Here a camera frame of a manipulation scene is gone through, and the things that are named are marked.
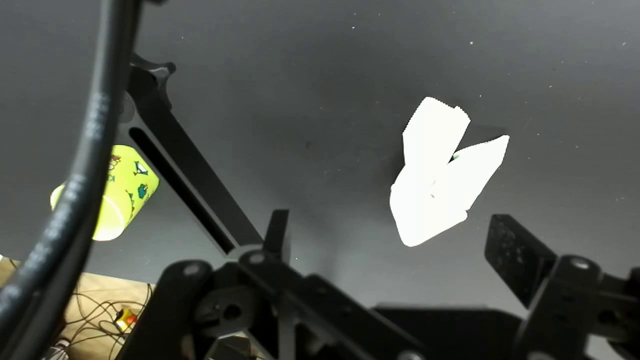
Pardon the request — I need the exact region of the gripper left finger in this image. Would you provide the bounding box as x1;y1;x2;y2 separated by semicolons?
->
116;209;427;360

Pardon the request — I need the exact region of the white towel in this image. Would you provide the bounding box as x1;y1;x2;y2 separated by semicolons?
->
389;96;511;248

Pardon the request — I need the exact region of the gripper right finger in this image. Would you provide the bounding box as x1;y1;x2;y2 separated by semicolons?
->
484;213;640;360

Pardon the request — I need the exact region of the small yellow and red connector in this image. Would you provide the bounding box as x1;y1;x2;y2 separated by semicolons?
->
114;308;138;332

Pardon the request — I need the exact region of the black slotted stand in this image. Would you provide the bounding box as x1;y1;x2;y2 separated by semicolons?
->
117;52;266;259

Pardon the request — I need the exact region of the yellow-green printed paper cup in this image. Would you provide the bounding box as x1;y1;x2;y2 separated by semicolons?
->
49;144;161;242

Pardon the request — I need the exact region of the tangle of thin black cables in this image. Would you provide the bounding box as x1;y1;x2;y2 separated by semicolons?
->
60;283;154;357

